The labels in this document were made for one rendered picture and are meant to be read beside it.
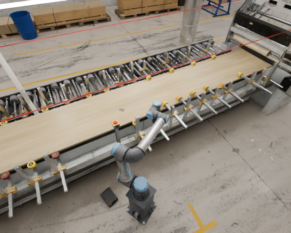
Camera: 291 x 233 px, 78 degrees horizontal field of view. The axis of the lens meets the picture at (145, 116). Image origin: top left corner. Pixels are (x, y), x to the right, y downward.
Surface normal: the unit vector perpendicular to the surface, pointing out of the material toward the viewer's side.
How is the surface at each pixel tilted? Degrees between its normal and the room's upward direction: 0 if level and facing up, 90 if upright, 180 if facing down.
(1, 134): 0
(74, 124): 0
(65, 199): 0
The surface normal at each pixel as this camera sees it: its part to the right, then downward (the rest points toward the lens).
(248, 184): 0.01, -0.67
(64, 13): 0.44, 0.67
